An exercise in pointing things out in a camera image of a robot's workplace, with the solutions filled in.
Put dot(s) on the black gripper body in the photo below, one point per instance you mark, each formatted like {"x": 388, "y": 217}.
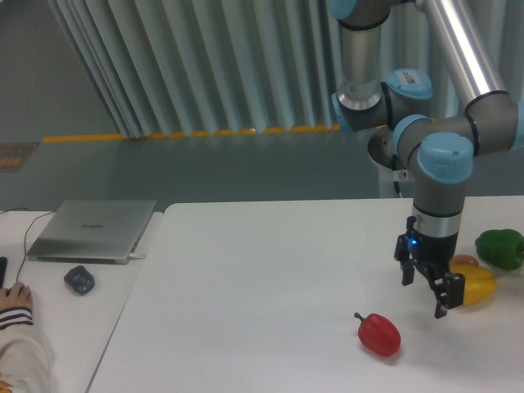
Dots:
{"x": 431, "y": 255}

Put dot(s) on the green bell pepper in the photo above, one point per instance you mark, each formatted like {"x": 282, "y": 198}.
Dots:
{"x": 502, "y": 248}

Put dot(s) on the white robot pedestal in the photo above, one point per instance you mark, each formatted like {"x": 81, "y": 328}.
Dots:
{"x": 394, "y": 180}

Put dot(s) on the small orange red pepper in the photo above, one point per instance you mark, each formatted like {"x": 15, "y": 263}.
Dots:
{"x": 463, "y": 259}

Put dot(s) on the black phone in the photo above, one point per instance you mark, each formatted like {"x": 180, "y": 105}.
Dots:
{"x": 3, "y": 270}

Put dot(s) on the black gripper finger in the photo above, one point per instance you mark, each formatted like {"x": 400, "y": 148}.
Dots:
{"x": 449, "y": 292}
{"x": 402, "y": 255}

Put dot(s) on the white corrugated partition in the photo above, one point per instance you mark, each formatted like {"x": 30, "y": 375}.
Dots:
{"x": 186, "y": 67}

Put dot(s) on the dark grey earbuds case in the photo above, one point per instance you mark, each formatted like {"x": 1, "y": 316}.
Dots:
{"x": 79, "y": 280}

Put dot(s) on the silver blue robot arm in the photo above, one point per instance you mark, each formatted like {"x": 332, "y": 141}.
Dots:
{"x": 439, "y": 154}

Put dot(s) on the silver closed laptop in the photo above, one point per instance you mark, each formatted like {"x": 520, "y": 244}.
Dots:
{"x": 96, "y": 231}

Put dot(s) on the cream sleeved forearm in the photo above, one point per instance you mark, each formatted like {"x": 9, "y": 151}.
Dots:
{"x": 25, "y": 361}

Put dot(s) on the yellow bell pepper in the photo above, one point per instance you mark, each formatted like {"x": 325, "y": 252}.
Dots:
{"x": 480, "y": 283}

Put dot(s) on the person's hand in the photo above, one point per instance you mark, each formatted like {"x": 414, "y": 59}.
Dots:
{"x": 19, "y": 296}

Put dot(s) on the white usb plug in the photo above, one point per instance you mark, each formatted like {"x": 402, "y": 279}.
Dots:
{"x": 136, "y": 257}

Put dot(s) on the red bell pepper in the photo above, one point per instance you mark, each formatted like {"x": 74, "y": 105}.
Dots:
{"x": 378, "y": 334}

